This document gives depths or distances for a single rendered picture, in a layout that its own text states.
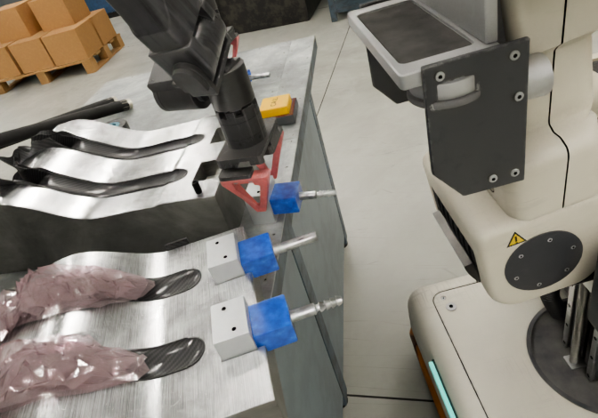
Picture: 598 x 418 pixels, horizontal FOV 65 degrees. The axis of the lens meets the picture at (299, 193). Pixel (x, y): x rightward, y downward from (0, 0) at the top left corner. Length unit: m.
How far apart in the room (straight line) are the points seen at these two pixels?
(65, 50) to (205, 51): 4.91
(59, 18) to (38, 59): 0.47
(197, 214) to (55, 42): 4.83
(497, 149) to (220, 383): 0.36
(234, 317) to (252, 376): 0.06
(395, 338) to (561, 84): 1.06
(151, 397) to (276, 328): 0.13
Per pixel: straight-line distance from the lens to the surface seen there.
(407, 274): 1.67
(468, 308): 1.21
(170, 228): 0.70
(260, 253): 0.55
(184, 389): 0.49
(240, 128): 0.61
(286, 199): 0.67
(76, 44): 5.34
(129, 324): 0.56
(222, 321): 0.48
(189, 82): 0.54
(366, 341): 1.52
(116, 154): 0.89
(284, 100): 0.98
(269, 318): 0.48
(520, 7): 0.54
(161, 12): 0.50
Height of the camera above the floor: 1.22
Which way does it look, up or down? 35 degrees down
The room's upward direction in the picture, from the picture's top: 17 degrees counter-clockwise
